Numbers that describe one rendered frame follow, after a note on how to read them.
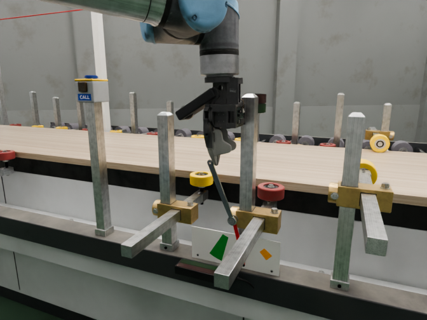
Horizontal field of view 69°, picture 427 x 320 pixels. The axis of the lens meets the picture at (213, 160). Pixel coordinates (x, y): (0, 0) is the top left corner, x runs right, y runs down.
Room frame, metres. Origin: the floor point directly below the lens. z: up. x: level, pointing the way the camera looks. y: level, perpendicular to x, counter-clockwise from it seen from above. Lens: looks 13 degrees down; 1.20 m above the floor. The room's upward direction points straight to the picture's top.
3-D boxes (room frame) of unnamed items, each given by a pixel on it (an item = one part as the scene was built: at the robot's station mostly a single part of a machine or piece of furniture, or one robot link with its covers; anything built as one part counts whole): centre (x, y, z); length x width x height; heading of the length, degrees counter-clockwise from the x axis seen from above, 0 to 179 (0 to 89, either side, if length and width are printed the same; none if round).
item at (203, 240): (0.80, -0.06, 0.75); 0.26 x 0.01 x 0.10; 68
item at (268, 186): (0.90, -0.17, 0.85); 0.08 x 0.08 x 0.11
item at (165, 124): (0.90, 0.14, 0.89); 0.04 x 0.04 x 0.48; 68
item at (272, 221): (0.80, -0.11, 0.85); 0.14 x 0.06 x 0.05; 68
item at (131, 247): (0.85, 0.12, 0.83); 0.44 x 0.03 x 0.04; 158
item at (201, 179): (1.03, 0.04, 0.85); 0.08 x 0.08 x 0.11
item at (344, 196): (0.70, -0.34, 0.95); 0.14 x 0.06 x 0.05; 68
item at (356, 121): (0.71, -0.32, 0.90); 0.04 x 0.04 x 0.48; 68
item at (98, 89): (1.00, 0.38, 1.18); 0.07 x 0.07 x 0.08; 68
